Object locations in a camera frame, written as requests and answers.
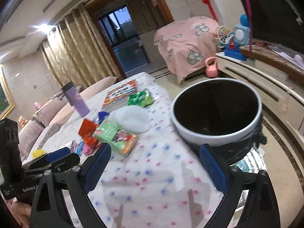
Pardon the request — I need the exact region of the orange foil snack bag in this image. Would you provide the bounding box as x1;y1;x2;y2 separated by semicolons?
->
78;118;98;149

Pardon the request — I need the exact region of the blue toy set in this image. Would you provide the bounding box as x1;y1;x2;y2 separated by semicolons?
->
215;14;250;61

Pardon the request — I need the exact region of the gold curtain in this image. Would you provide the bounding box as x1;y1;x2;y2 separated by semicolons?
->
39;4;123;88

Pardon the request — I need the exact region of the pink hula hoop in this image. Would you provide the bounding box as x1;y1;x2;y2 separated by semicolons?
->
240;0;254;59

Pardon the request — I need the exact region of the white dotted tablecloth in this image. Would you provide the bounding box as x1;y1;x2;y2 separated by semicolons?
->
23;71;224;228

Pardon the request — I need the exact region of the orange children's book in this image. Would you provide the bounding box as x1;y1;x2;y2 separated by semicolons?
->
102;79;137;109

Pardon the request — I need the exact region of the striped pink cushion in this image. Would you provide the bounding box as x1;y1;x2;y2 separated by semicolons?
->
36;97;66;127

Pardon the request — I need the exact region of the pink plastic piece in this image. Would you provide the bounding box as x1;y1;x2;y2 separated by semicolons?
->
70;141;94;156

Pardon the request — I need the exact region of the blue foil wrapper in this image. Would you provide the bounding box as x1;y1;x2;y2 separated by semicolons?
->
98;111;110;124

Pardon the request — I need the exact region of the black television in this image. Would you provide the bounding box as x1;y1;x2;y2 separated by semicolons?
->
241;0;303;53

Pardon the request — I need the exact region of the white trash bin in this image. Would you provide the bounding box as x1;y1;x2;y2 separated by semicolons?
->
170;78;267;165

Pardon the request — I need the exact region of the white TV cabinet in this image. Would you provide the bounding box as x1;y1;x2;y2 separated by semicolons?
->
216;52;303;147

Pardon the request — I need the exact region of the person's left hand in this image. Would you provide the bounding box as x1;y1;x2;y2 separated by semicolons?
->
5;199;31;228

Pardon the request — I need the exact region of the pink kettlebell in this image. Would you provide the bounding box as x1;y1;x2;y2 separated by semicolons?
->
205;57;219;78

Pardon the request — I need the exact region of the yellow silicone cup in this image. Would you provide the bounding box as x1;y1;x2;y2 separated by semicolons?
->
32;149;46;158

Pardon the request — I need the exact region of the purple water bottle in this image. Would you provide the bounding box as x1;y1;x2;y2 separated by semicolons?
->
61;81;90;118

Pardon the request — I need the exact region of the pink heart-pattern cover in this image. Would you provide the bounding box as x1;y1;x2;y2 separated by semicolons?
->
154;16;219;83

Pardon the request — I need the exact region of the green foil snack bag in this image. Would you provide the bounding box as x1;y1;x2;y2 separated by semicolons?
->
128;91;154;108

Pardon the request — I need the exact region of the pink sofa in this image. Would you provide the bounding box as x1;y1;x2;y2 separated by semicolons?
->
17;76;118;162

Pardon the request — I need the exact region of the green paper box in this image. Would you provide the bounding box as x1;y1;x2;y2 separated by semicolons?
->
94;118;137;157

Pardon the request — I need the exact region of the white bubble wrap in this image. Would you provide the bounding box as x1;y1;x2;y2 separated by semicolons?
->
109;105;150;134

